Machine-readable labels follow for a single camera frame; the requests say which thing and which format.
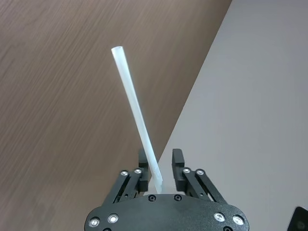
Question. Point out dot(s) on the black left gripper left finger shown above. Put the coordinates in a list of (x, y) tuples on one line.
[(130, 184)]

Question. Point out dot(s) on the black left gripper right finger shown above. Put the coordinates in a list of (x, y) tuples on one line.
[(192, 183)]

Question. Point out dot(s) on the translucent white glue stick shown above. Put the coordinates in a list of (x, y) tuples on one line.
[(134, 108)]

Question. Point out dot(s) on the black flat device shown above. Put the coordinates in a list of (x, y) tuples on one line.
[(299, 220)]

